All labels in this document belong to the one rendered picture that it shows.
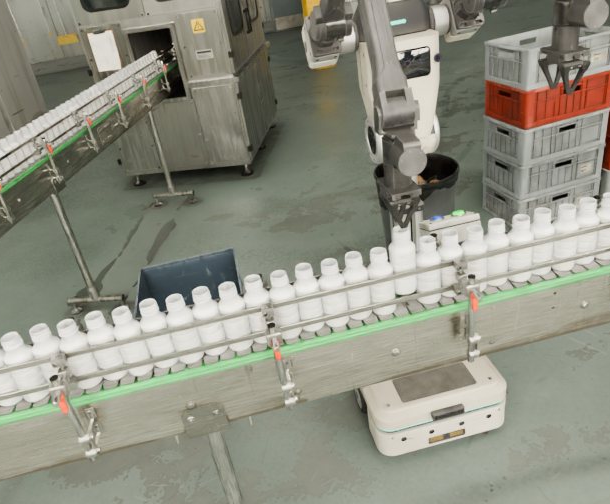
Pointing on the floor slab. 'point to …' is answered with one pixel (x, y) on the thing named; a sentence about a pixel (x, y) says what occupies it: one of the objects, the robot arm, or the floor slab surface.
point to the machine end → (205, 42)
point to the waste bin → (439, 200)
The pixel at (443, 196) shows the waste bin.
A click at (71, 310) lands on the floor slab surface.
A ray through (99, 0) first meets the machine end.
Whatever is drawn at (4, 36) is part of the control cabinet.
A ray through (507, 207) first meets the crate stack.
